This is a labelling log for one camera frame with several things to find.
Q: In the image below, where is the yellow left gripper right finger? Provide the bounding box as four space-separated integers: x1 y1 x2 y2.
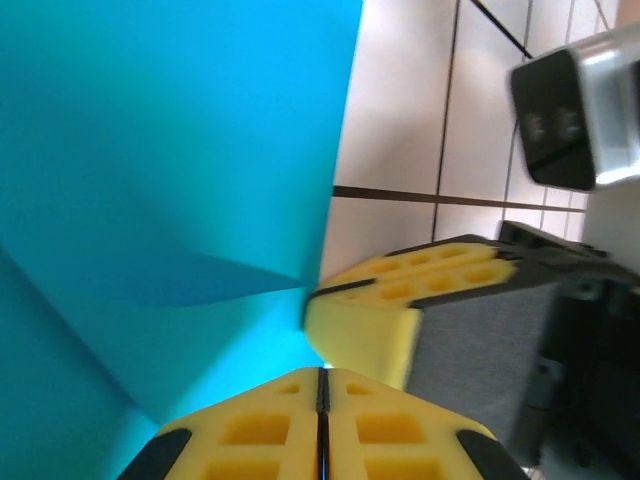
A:
322 367 531 480

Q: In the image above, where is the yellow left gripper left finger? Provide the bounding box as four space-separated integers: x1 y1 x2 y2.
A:
117 367 322 480

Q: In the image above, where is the blue square paper sheet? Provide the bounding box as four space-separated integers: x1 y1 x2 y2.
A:
0 0 366 480

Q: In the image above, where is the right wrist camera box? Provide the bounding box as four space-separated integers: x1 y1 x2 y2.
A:
509 24 640 194

